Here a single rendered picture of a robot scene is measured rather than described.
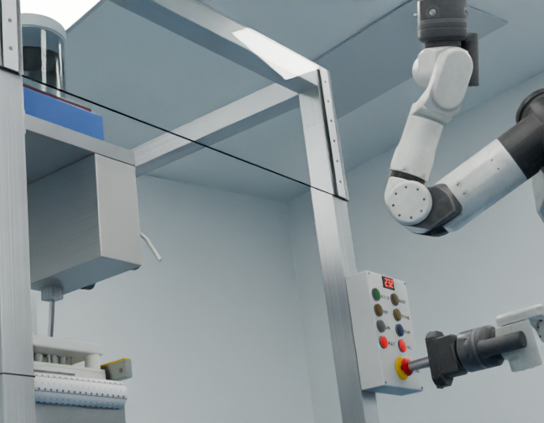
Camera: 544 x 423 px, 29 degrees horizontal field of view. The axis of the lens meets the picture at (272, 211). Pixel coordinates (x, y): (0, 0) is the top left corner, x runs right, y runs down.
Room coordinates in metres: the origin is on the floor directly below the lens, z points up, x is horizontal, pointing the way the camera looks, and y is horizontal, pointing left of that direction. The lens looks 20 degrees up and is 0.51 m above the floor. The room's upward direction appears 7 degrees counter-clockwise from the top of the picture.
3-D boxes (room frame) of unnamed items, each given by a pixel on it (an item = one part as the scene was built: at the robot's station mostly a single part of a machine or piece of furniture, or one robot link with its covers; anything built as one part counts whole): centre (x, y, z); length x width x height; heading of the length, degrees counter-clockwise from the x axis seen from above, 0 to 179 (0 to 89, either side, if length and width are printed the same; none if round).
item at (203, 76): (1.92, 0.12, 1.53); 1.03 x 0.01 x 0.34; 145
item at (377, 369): (2.34, -0.22, 1.03); 0.17 x 0.06 x 0.26; 145
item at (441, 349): (2.24, -0.36, 0.94); 0.12 x 0.10 x 0.13; 55
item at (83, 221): (1.86, 0.37, 1.20); 0.22 x 0.11 x 0.20; 55
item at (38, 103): (1.80, 0.43, 1.37); 0.21 x 0.20 x 0.09; 145
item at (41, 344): (1.80, 0.50, 0.95); 0.25 x 0.24 x 0.02; 145
